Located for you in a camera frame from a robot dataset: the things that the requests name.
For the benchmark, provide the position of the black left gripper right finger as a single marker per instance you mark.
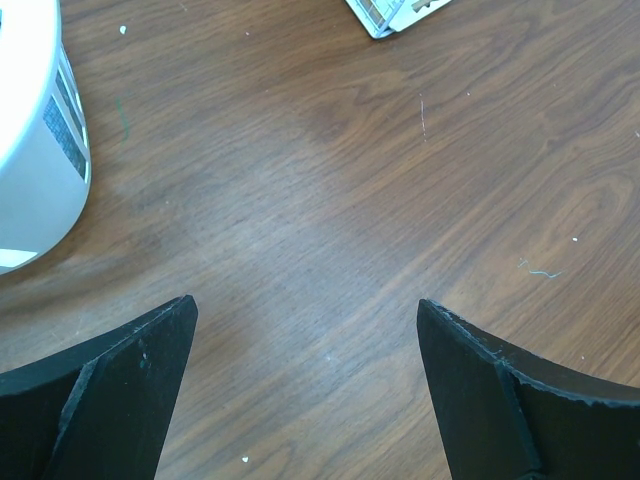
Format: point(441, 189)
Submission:
point(505, 413)

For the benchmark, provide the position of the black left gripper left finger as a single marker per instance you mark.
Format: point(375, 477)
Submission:
point(100, 409)

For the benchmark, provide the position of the blue razor blister pack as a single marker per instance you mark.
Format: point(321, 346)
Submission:
point(381, 18)

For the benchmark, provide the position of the white plastic dish basket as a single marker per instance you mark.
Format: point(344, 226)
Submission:
point(45, 154)

